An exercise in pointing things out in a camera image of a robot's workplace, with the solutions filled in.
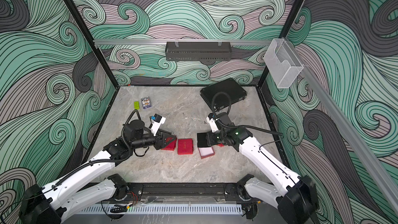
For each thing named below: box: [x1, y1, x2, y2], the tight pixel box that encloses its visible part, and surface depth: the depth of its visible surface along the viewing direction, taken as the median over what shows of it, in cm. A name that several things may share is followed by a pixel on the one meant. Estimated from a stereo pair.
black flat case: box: [199, 77, 248, 112], surface depth 113 cm
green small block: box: [133, 101, 141, 110], surface depth 109 cm
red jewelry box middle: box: [177, 137, 194, 156], surface depth 87 cm
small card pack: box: [140, 96, 152, 109], surface depth 109 cm
